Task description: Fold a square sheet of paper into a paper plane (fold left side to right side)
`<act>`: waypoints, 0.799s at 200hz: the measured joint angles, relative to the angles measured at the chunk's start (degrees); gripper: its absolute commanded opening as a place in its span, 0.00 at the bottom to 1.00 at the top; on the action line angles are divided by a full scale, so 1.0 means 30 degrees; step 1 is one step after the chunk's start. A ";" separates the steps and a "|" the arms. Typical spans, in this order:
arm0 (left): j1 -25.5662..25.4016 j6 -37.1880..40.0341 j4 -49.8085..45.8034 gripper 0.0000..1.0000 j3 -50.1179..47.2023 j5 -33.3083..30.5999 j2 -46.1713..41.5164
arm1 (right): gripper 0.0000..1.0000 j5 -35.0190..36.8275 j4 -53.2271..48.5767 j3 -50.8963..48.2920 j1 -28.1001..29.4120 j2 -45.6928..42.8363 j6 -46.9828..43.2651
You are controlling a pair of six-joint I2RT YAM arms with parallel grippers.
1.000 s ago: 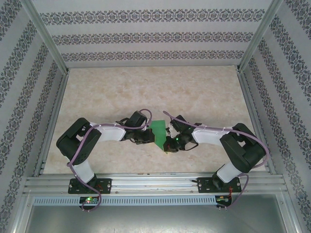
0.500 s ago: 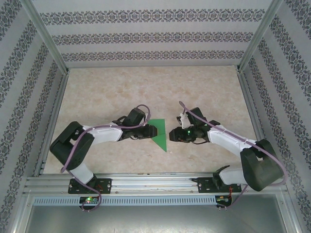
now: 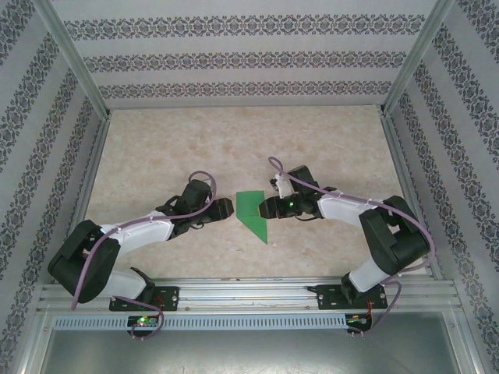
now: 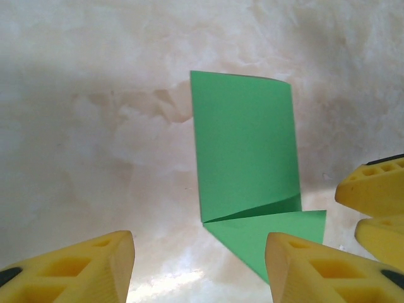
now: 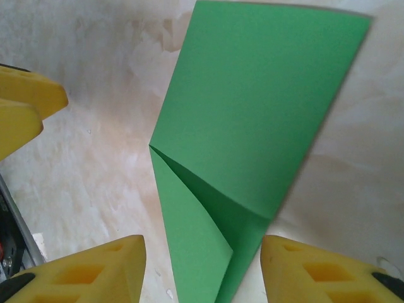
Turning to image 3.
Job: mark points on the green paper sheet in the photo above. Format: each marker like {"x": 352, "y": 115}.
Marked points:
{"x": 247, "y": 210}

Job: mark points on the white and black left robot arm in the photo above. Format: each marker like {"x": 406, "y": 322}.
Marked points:
{"x": 144, "y": 233}

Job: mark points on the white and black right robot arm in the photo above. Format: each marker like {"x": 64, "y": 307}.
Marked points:
{"x": 393, "y": 241}

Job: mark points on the controller board with LEDs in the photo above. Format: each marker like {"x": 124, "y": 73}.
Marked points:
{"x": 358, "y": 320}
{"x": 142, "y": 322}

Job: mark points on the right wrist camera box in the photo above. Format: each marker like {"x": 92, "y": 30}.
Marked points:
{"x": 281, "y": 186}

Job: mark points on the aluminium mounting rail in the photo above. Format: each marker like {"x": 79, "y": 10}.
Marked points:
{"x": 249, "y": 292}

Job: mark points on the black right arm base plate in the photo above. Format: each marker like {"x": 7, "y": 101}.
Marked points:
{"x": 327, "y": 298}

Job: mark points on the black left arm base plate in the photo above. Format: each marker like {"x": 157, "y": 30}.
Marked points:
{"x": 171, "y": 298}

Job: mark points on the aluminium side rail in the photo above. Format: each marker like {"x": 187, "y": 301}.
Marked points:
{"x": 409, "y": 187}
{"x": 87, "y": 187}

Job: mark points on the aluminium frame post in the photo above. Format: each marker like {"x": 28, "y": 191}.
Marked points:
{"x": 74, "y": 58}
{"x": 417, "y": 58}

